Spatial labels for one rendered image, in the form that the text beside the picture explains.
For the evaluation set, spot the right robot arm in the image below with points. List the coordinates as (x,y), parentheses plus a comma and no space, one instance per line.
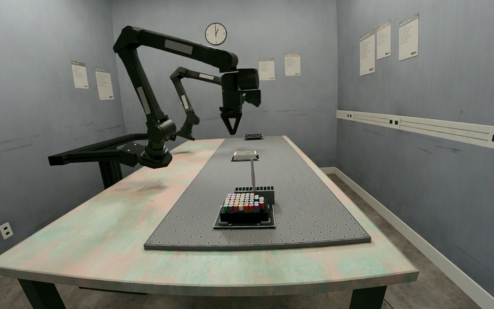
(159,132)

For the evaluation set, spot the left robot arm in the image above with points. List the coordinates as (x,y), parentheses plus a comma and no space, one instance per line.
(176,77)

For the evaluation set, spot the white tube carrier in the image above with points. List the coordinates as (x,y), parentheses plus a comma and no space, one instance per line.
(244,155)

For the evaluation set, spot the black vial rack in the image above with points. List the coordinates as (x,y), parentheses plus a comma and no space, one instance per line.
(252,217)

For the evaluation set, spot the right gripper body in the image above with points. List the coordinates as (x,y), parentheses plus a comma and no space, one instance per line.
(228,110)

